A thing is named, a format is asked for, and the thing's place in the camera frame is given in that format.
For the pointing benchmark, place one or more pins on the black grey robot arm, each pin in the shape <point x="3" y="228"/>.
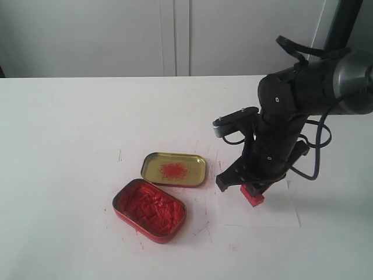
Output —
<point x="293" y="106"/>

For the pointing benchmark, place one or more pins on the gold tin lid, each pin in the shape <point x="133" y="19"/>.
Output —
<point x="174" y="169"/>

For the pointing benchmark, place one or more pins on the red ink pad tin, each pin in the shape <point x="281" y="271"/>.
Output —
<point x="151" y="211"/>

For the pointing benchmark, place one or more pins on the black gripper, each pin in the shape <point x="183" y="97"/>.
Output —
<point x="270" y="150"/>

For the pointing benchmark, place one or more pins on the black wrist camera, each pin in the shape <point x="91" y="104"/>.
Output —
<point x="242" y="120"/>

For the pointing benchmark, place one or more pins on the white cabinet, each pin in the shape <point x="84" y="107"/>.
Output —
<point x="156" y="38"/>

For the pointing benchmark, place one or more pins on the red plastic stamp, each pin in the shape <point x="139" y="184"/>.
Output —
<point x="254" y="200"/>

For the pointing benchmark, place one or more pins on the white paper sheet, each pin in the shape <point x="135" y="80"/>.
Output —
<point x="277" y="209"/>

